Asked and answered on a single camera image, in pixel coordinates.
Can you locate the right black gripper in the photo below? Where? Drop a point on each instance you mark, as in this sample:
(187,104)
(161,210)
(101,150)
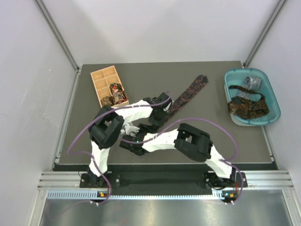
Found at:
(145,128)

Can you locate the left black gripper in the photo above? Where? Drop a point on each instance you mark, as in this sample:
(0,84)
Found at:
(159,123)

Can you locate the dark purple patterned tie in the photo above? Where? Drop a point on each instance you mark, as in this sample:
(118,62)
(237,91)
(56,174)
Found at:
(195,87)

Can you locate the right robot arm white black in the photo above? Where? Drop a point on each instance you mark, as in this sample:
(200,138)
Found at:
(190,141)

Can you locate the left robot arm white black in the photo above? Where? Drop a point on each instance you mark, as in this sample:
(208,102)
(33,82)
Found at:
(135,120)

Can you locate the colourful rolled tie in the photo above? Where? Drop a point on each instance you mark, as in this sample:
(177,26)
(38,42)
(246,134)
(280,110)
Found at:
(118,94)

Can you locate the brown patterned rolled tie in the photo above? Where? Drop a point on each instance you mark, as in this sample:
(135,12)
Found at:
(107,100)

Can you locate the wooden compartment box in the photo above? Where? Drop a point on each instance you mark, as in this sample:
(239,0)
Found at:
(102,79)

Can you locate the teal plastic basket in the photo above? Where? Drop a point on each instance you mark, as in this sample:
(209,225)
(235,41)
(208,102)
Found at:
(236,77)

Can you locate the grey patterned tie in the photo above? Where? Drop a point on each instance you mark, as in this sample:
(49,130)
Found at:
(250,83)

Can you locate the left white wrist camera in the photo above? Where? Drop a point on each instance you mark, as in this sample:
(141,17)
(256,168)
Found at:
(167,105)

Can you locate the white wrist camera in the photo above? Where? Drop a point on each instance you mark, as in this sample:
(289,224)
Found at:
(167,105)
(130,129)

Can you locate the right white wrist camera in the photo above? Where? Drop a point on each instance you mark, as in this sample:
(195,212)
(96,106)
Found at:
(130,129)

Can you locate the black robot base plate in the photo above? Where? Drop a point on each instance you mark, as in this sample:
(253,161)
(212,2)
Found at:
(154,179)

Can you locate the left aluminium frame post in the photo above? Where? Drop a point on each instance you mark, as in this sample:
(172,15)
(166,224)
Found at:
(44,11)

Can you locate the aluminium frame post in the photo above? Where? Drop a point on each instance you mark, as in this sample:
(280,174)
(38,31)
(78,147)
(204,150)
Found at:
(265,31)
(44,11)

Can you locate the right aluminium frame post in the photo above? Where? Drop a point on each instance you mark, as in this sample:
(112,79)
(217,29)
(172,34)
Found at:
(265,31)

